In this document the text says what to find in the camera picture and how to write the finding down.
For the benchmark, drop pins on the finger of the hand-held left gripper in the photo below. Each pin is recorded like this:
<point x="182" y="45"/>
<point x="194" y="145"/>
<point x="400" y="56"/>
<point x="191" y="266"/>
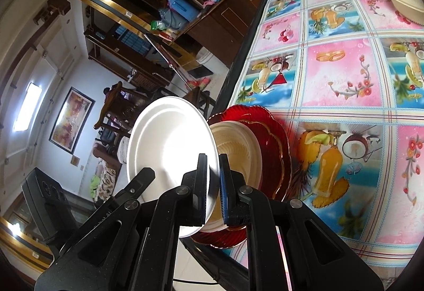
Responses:
<point x="140" y="181"/>

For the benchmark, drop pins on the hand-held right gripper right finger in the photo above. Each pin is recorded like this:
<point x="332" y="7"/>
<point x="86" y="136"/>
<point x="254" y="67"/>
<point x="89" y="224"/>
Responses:
<point x="222" y="191"/>

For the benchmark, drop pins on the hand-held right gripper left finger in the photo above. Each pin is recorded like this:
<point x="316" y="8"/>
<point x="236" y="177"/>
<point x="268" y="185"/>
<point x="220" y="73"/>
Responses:
<point x="198" y="198"/>

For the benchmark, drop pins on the white paper bowl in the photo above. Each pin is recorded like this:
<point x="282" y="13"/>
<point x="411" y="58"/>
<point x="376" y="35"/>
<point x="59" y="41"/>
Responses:
<point x="169" y="142"/>

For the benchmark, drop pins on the red scalloped plate with label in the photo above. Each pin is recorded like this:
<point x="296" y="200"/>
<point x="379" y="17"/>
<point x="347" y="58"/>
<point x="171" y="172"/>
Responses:
<point x="265" y="145"/>

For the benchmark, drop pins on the red scalloped glass plate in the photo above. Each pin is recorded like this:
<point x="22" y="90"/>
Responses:
<point x="287" y="165"/>

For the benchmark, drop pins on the black box appliance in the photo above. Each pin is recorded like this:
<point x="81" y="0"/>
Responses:
<point x="46" y="201"/>

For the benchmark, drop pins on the carved wooden chair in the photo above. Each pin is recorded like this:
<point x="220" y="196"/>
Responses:
<point x="116" y="109"/>

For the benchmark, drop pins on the mop pole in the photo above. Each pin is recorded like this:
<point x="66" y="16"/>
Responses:
<point x="165" y="61"/>

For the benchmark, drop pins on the rectangular ceiling light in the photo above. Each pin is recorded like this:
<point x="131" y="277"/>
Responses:
<point x="27" y="107"/>

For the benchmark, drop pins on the white bucket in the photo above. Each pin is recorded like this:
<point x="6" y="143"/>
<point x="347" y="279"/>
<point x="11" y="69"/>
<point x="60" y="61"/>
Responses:
<point x="212" y="59"/>

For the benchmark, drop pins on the green packet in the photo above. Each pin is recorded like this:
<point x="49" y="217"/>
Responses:
<point x="158" y="25"/>

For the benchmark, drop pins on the blue thermos flask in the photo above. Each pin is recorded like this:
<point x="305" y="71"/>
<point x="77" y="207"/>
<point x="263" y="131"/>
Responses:
<point x="182" y="8"/>

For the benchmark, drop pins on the framed wall painting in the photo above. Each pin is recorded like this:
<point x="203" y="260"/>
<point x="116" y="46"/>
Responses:
<point x="71" y="120"/>

